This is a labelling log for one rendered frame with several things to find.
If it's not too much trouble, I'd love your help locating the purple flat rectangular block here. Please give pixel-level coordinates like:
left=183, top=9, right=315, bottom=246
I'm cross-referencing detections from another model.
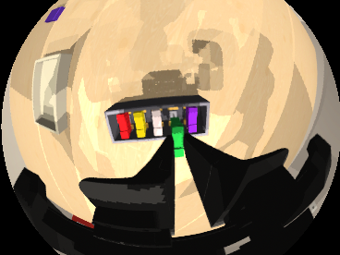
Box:
left=45, top=6, right=65, bottom=23

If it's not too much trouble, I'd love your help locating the purple fuse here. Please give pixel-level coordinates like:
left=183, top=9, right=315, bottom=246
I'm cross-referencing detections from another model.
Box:
left=186, top=106, right=197, bottom=132

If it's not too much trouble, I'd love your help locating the white fuse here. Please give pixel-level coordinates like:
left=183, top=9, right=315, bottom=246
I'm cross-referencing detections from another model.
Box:
left=152, top=109, right=163, bottom=136

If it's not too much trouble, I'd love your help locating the green fuse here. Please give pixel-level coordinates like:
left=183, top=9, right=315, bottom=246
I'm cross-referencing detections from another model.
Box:
left=170, top=114, right=185, bottom=158

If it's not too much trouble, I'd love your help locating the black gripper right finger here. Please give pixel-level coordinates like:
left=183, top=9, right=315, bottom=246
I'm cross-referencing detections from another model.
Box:
left=184, top=132, right=289, bottom=228

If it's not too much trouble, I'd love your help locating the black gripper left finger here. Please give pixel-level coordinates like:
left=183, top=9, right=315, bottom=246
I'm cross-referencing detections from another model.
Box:
left=79, top=135, right=176, bottom=235

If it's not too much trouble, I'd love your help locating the white shallow tray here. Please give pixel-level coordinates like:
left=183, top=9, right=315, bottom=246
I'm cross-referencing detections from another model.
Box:
left=32, top=54, right=73, bottom=135

